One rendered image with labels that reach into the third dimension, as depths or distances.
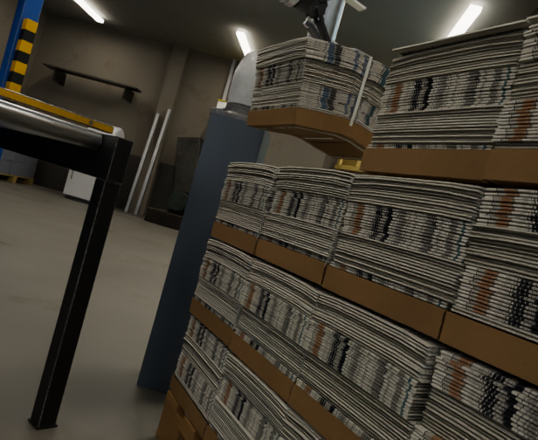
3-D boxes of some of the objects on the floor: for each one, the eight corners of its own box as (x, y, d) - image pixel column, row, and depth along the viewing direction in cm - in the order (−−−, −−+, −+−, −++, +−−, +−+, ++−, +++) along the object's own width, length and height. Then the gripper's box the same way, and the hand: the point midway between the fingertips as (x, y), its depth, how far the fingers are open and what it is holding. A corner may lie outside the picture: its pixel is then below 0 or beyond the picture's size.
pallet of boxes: (-4, 175, 961) (11, 120, 960) (31, 185, 955) (47, 129, 953) (-47, 168, 845) (-31, 105, 843) (-7, 180, 838) (10, 116, 837)
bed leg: (57, 427, 135) (123, 185, 134) (36, 430, 131) (104, 180, 130) (47, 416, 139) (112, 182, 138) (27, 420, 135) (93, 176, 134)
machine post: (-32, 285, 238) (53, -31, 236) (-52, 283, 231) (35, -42, 229) (-38, 278, 244) (45, -30, 241) (-58, 278, 237) (27, -39, 235)
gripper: (306, -45, 141) (362, -5, 152) (276, 37, 141) (334, 72, 151) (321, -54, 134) (378, -11, 145) (289, 33, 134) (348, 69, 145)
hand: (352, 29), depth 148 cm, fingers open, 14 cm apart
